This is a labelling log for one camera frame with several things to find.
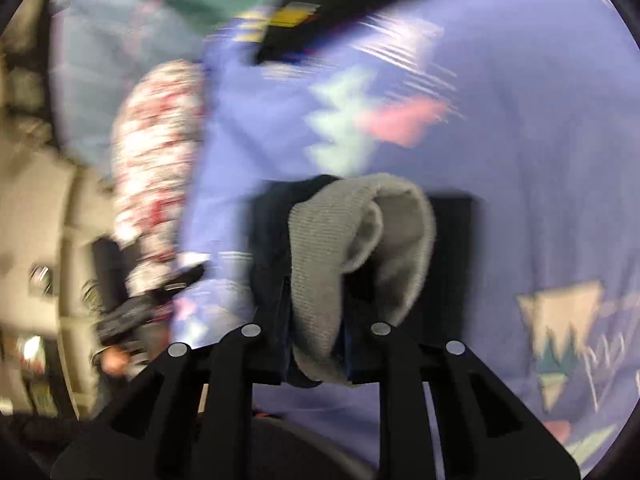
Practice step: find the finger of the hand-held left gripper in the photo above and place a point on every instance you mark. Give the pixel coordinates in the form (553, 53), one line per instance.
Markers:
(185, 277)

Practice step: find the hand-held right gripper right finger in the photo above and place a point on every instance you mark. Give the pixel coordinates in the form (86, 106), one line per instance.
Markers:
(400, 365)

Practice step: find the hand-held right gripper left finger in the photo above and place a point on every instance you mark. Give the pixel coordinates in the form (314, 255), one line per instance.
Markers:
(232, 360)

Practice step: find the navy pants with grey waistband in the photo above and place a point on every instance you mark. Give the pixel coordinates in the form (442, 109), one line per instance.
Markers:
(325, 240)

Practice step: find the floral red pillow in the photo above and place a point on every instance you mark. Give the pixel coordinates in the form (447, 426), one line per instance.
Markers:
(155, 160)

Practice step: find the purple patterned bed sheet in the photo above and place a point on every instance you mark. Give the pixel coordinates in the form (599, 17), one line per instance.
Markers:
(500, 160)

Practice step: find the blue plaid cloth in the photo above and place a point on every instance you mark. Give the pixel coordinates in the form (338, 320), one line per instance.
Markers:
(100, 60)

